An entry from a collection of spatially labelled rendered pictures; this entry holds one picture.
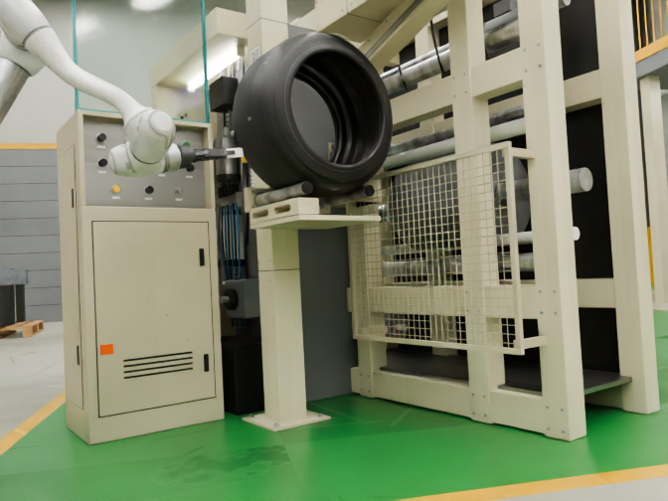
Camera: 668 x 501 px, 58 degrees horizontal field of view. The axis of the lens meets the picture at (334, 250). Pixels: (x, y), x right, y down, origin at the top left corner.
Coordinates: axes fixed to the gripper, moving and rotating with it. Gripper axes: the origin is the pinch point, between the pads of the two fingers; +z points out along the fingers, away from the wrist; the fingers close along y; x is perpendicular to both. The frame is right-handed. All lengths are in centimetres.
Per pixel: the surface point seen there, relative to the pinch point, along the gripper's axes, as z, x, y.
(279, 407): 15, 98, 26
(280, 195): 18.7, 16.0, 4.4
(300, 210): 16.3, 23.0, -10.8
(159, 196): -6, 6, 58
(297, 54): 24.7, -30.6, -12.5
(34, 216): 101, -68, 949
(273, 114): 11.9, -10.2, -11.0
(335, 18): 63, -54, 10
